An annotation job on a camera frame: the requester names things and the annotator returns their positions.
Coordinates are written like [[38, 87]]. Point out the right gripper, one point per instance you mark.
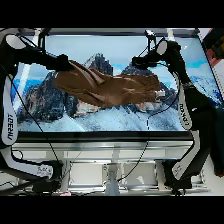
[[140, 61]]

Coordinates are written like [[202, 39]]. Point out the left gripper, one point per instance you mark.
[[64, 63]]

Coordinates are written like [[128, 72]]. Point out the brown trousers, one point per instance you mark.
[[110, 88]]

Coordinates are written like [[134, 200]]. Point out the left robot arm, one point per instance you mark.
[[10, 126]]

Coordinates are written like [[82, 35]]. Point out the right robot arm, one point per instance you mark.
[[196, 120]]

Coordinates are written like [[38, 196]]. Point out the heap of clothes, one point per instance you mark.
[[215, 50]]

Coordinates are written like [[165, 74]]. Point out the dark garment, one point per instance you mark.
[[220, 140]]

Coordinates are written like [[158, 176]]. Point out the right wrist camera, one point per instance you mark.
[[150, 38]]

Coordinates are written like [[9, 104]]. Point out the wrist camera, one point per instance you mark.
[[150, 38], [43, 38]]

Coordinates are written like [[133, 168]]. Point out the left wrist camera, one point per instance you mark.
[[43, 38]]

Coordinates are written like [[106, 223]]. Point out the silver frame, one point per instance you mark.
[[113, 146]]

